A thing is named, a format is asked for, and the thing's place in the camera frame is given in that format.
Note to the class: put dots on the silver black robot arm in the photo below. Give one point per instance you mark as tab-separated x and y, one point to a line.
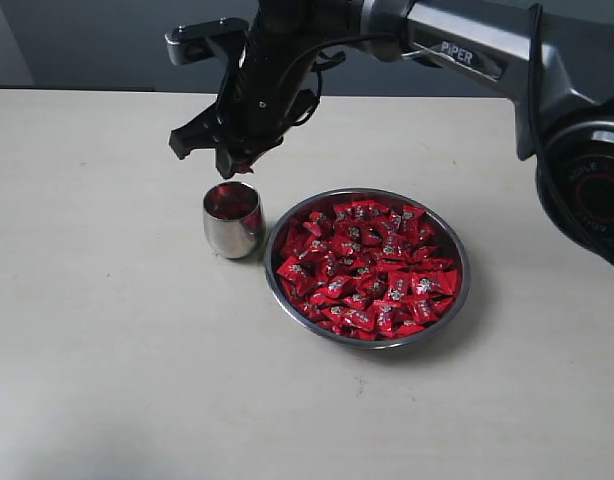
557	71

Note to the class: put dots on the red candy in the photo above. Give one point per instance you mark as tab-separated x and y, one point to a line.
245	167

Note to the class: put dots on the stainless steel cup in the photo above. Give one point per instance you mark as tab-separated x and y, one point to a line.
233	219

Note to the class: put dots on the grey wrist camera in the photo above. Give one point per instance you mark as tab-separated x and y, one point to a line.
223	39

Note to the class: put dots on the round stainless steel plate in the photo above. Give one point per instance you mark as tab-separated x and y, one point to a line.
366	265

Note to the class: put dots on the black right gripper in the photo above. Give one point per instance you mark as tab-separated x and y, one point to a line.
254	107

